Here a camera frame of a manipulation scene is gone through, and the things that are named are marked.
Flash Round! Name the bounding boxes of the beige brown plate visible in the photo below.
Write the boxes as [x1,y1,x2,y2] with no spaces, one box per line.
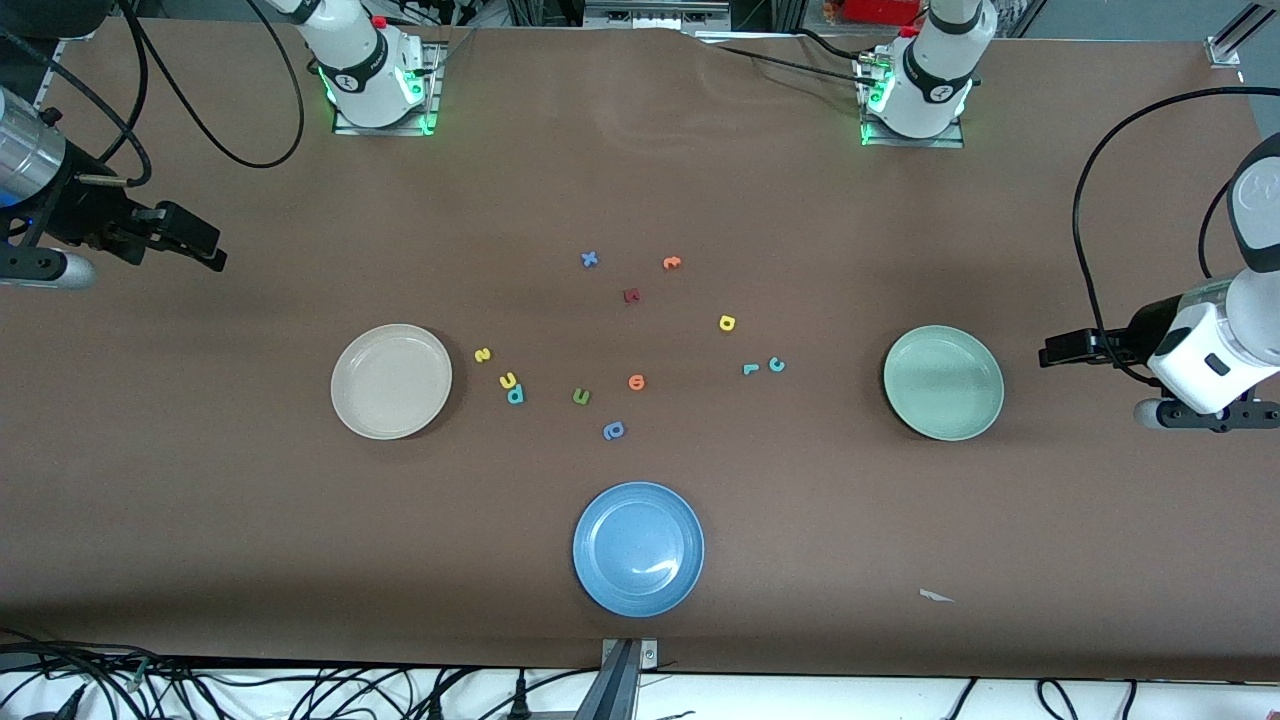
[330,323,453,441]

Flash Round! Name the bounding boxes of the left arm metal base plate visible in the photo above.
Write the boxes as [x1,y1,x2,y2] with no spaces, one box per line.
[858,55,967,149]

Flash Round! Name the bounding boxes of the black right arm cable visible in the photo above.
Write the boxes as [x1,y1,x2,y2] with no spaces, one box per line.
[0,0,306,189]

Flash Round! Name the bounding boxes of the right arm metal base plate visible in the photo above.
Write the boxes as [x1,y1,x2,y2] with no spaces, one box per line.
[333,42,443,137]

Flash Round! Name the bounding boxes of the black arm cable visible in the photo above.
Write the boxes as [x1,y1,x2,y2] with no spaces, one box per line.
[0,0,306,189]
[1072,86,1280,389]

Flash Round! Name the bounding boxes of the aluminium corner profile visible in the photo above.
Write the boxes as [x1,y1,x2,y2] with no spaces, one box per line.
[33,55,67,113]
[1205,0,1280,67]

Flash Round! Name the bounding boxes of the black floor cable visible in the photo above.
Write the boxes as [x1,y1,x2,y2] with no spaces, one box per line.
[0,628,151,720]
[1035,678,1141,720]

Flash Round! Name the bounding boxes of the red box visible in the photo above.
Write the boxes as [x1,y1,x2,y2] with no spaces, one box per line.
[840,0,921,26]

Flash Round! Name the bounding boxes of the blue plate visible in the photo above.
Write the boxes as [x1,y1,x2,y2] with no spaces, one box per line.
[572,481,705,618]

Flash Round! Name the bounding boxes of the aluminium frame bar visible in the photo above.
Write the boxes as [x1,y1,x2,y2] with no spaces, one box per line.
[585,0,731,31]

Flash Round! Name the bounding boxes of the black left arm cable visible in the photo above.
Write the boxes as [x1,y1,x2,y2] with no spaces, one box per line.
[1072,86,1280,389]

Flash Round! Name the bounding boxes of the grey metal camera bracket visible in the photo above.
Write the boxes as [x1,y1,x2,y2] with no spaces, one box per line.
[575,638,659,720]

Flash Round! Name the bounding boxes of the green plate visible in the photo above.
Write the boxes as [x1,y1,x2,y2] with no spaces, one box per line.
[883,325,1005,442]

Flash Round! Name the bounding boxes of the black base cable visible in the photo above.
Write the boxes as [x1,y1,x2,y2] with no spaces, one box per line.
[700,28,891,91]

